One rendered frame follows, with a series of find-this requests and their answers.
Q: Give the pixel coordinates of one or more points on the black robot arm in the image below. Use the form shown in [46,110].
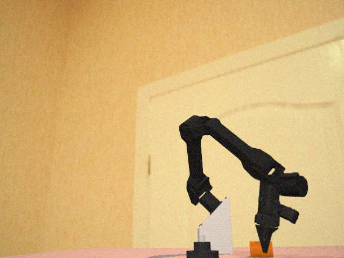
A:
[255,161]

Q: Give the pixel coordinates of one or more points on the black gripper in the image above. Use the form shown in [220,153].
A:
[267,222]

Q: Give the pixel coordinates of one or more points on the orange knob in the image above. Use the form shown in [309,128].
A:
[256,250]

